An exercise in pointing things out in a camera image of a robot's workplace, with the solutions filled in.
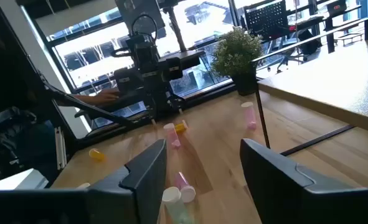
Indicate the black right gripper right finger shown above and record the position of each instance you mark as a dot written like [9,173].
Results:
[274,186]

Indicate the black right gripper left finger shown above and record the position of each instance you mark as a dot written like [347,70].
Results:
[140,186]

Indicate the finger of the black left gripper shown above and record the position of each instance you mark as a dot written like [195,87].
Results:
[171,69]
[127,80]

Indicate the green translucent medicine bottle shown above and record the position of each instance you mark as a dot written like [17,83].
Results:
[175,205]

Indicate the purple translucent medicine bottle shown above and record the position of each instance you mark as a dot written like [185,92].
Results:
[172,135]
[183,185]

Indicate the orange translucent medicine bottle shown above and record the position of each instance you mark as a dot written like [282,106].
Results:
[180,127]
[96,154]

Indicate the pink translucent medicine bottle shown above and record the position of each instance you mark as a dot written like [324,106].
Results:
[83,185]
[249,115]

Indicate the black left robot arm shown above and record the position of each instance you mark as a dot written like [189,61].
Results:
[162,102]

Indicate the wooden shelf with black legs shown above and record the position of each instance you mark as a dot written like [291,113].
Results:
[327,81]

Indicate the green plant in black pot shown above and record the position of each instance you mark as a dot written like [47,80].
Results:
[236,53]

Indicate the silver aluminium profile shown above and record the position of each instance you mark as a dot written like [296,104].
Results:
[60,149]

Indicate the black office chair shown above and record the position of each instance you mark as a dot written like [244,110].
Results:
[266,18]

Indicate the person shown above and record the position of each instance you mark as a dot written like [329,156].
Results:
[3,77]

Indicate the black office desk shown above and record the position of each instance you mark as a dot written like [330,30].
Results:
[330,37]

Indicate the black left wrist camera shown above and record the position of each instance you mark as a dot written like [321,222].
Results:
[141,43]

